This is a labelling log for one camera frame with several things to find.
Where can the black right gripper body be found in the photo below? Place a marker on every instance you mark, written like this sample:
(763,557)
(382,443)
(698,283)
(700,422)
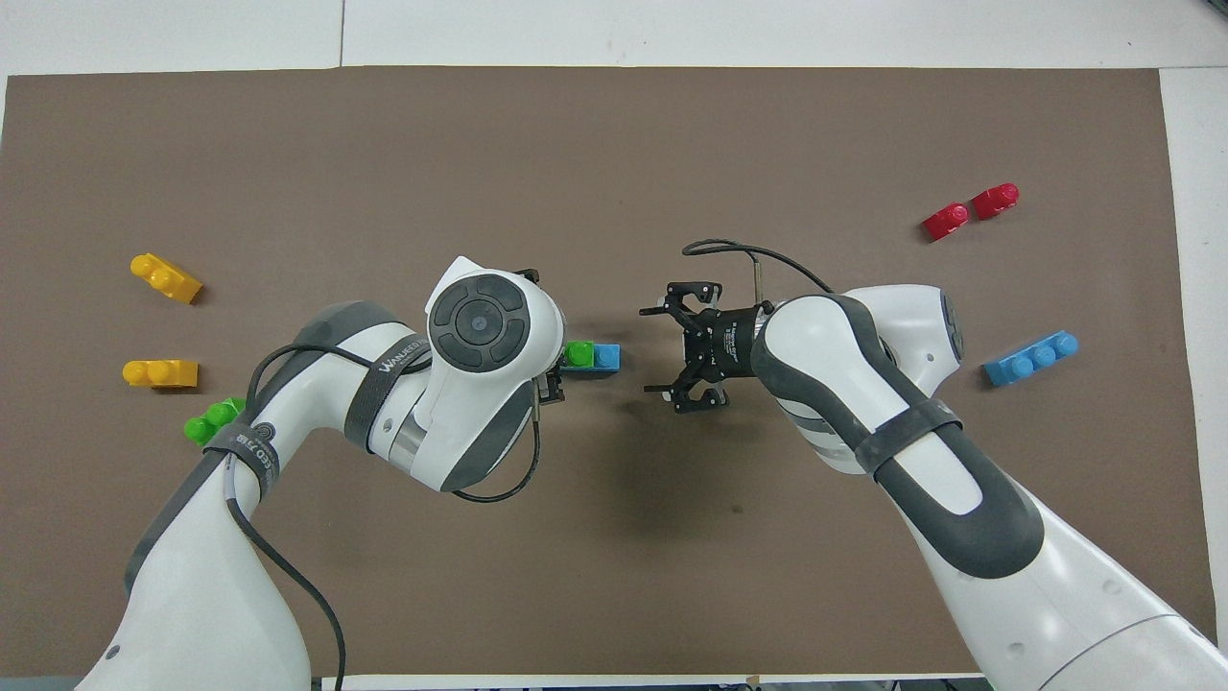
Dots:
(731,341)

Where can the green two-stud block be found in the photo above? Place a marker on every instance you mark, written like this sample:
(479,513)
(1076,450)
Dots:
(578,354)
(200,429)

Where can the blue three-stud block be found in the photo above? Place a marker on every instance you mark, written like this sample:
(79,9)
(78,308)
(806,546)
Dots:
(606,357)
(1028,363)

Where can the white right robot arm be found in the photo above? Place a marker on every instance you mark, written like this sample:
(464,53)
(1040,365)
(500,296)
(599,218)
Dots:
(921,480)

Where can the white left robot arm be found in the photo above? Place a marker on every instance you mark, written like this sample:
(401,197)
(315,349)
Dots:
(480,326)

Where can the red one-stud block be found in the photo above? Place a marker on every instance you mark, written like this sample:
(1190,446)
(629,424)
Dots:
(994,202)
(946,223)

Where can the yellow two-stud block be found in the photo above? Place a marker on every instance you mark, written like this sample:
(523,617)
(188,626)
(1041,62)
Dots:
(168,280)
(161,373)

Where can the brown table mat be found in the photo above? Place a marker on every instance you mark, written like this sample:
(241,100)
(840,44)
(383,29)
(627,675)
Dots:
(614,144)

